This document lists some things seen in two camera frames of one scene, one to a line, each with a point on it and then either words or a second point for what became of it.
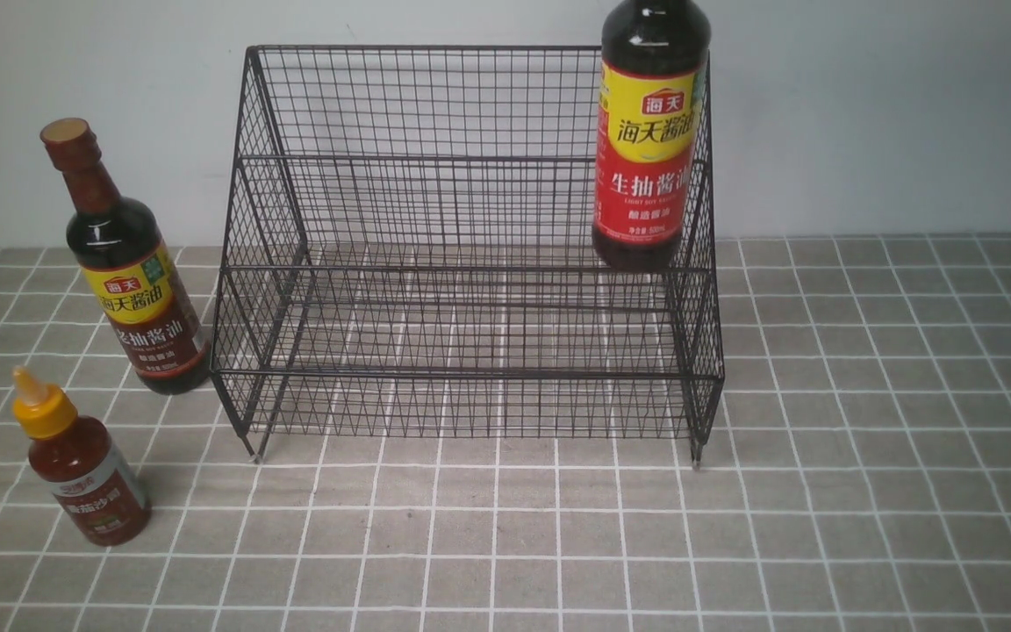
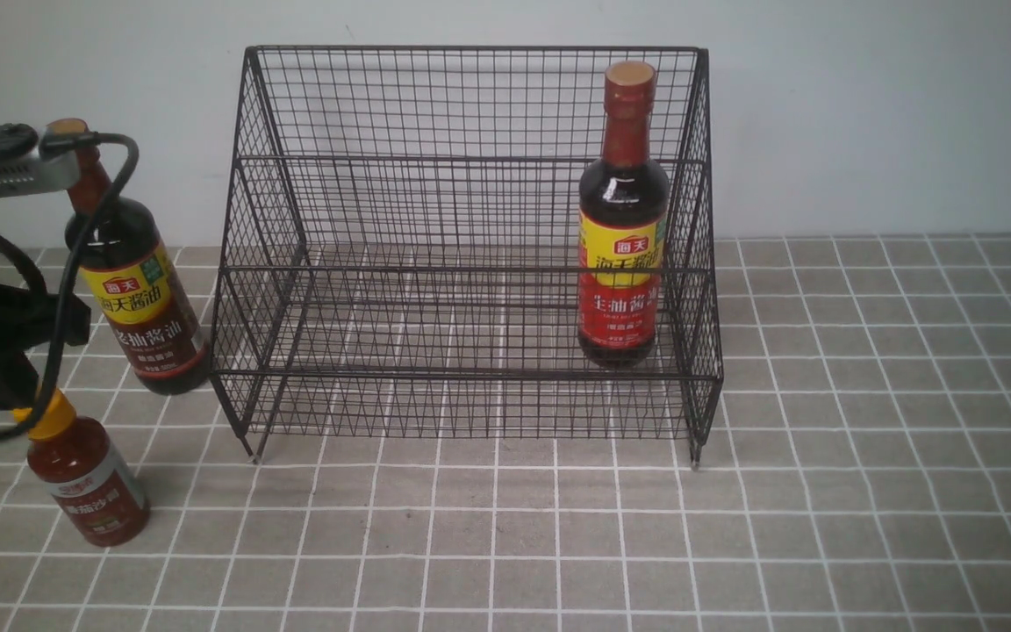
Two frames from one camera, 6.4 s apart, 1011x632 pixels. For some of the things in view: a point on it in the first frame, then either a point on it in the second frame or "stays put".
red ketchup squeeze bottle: (86, 473) stays put
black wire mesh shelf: (409, 254) stays put
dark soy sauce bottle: (131, 258) stays put
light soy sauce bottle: (654, 69) → (624, 225)
